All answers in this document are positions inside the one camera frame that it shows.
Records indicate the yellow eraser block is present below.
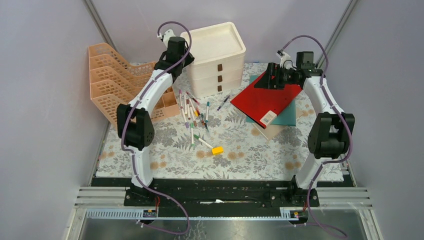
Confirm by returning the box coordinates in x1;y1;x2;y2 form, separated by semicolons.
211;146;224;156

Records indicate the peach plastic file organizer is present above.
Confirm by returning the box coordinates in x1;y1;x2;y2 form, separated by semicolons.
88;42;182;130

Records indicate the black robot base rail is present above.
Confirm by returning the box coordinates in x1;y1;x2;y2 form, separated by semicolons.
91;177;355;218

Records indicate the teal folder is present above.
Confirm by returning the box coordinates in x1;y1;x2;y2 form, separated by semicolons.
245;74;298;127

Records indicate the red capped marker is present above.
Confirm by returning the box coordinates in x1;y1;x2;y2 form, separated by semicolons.
185;91;200;106

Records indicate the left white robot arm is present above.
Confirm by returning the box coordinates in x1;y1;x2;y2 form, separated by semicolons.
116;29;194;206

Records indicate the blue pen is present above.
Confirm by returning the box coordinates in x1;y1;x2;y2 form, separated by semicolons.
216;95;231;111

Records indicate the beige notebook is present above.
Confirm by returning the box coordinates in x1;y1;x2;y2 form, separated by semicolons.
252;107;302;140

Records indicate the green capped white marker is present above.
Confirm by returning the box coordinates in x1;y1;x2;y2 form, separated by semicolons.
193;134;214;149

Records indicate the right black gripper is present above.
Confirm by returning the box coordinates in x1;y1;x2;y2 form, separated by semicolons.
253;62;299;91

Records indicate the white three-drawer cabinet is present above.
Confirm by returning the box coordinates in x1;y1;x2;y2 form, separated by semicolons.
187;22;246;98

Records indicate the red ring binder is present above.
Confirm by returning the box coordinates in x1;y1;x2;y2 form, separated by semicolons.
230;72;301;129

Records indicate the green marker upright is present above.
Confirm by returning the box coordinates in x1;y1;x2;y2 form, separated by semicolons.
190;122;195;147

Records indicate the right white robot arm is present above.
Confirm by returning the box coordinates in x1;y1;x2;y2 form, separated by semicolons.
253;51;355;206

